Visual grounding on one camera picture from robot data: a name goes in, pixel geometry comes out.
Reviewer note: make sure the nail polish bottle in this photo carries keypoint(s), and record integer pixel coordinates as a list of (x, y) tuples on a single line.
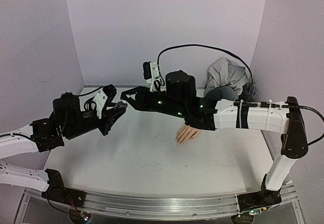
[(121, 105)]

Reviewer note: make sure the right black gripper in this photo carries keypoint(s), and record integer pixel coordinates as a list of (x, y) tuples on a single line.
[(143, 97)]

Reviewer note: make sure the aluminium front rail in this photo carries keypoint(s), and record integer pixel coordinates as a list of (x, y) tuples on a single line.
[(161, 207)]

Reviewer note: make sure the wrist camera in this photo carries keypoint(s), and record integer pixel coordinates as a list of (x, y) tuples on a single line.
[(97, 102), (153, 77)]

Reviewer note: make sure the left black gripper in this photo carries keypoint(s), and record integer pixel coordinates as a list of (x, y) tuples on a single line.
[(110, 119)]

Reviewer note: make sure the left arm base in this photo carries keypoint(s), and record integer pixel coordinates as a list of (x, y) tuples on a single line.
[(57, 191)]

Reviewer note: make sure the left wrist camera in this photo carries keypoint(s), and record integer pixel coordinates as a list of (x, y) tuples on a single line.
[(97, 102)]

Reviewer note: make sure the mannequin hand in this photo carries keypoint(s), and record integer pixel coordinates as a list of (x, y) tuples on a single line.
[(187, 133)]

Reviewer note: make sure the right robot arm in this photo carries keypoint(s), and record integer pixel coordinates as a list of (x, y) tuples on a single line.
[(282, 117)]

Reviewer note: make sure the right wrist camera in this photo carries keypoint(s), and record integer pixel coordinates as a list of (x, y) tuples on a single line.
[(153, 77)]

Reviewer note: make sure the dark sleeve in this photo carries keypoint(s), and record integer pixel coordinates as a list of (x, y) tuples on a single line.
[(219, 93)]

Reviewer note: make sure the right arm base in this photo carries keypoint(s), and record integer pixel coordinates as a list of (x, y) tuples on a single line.
[(263, 198)]

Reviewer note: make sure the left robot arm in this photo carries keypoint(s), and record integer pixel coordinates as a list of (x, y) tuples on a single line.
[(19, 142)]

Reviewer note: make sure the grey crumpled cloth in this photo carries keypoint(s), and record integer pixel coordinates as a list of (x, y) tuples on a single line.
[(225, 72)]

